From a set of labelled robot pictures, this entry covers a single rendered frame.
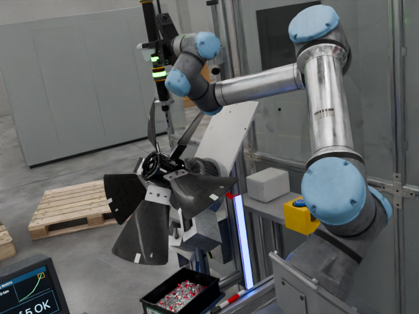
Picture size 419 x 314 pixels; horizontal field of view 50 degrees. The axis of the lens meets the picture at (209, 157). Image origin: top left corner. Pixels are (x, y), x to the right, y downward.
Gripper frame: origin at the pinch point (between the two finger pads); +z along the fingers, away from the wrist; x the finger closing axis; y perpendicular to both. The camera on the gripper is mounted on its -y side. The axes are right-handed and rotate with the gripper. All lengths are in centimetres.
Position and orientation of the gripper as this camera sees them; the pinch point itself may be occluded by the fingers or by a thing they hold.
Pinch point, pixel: (149, 43)
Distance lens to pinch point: 159.8
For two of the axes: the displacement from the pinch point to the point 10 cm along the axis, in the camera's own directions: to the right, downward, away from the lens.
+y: 1.4, 9.5, 2.9
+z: -5.8, -1.5, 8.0
